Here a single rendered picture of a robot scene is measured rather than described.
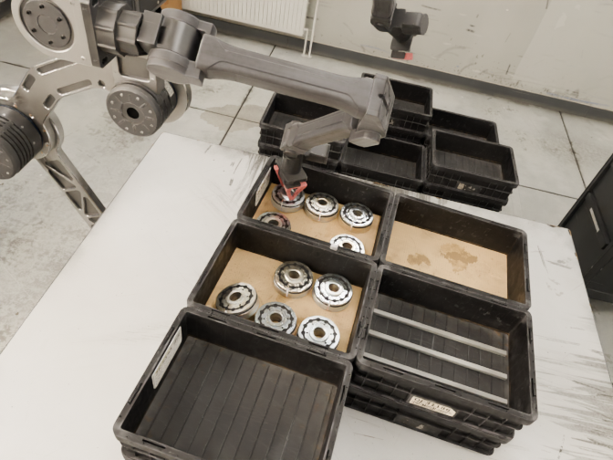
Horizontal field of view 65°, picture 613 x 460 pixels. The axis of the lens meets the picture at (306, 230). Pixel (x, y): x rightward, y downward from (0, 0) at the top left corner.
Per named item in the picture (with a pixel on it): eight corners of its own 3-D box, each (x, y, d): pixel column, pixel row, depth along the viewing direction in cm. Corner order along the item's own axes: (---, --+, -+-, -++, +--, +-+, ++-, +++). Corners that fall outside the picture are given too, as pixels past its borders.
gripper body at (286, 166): (294, 160, 145) (296, 141, 140) (306, 182, 139) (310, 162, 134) (274, 163, 143) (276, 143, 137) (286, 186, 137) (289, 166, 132)
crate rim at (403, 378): (352, 367, 105) (355, 361, 103) (376, 267, 125) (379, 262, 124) (533, 428, 101) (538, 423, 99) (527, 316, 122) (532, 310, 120)
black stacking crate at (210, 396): (119, 454, 95) (109, 433, 87) (185, 332, 115) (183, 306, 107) (307, 526, 91) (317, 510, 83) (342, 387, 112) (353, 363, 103)
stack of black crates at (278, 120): (252, 195, 248) (258, 123, 216) (266, 162, 269) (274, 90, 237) (327, 214, 247) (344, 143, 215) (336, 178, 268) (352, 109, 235)
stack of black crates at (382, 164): (327, 214, 247) (340, 162, 223) (336, 178, 268) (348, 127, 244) (402, 232, 246) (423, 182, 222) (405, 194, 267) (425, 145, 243)
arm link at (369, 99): (410, 71, 82) (398, 127, 81) (392, 98, 95) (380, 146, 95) (155, 2, 80) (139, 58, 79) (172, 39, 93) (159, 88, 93)
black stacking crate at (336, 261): (186, 331, 116) (184, 305, 107) (233, 246, 136) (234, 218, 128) (343, 385, 112) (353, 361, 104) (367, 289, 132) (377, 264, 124)
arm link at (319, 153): (290, 119, 125) (282, 150, 124) (333, 129, 125) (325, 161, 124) (293, 131, 137) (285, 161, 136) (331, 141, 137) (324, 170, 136)
